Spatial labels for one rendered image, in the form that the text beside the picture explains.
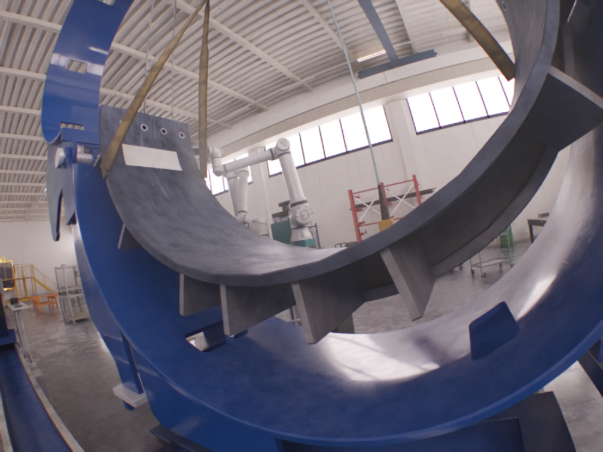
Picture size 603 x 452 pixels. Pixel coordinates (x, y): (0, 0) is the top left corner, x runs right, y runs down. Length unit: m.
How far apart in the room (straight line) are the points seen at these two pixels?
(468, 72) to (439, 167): 3.89
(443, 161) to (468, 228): 10.47
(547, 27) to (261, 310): 1.13
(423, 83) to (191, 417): 11.56
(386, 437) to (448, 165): 11.05
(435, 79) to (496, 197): 10.79
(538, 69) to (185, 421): 1.49
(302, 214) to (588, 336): 2.08
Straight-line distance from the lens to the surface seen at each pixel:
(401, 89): 11.73
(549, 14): 0.76
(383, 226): 1.63
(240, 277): 0.79
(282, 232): 2.79
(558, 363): 0.61
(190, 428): 1.26
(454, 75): 11.83
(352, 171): 12.08
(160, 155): 1.83
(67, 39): 4.16
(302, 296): 0.71
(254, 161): 2.55
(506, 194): 1.07
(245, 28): 10.00
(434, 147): 11.60
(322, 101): 12.60
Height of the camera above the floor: 1.46
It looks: 3 degrees up
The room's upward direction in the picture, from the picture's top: 10 degrees counter-clockwise
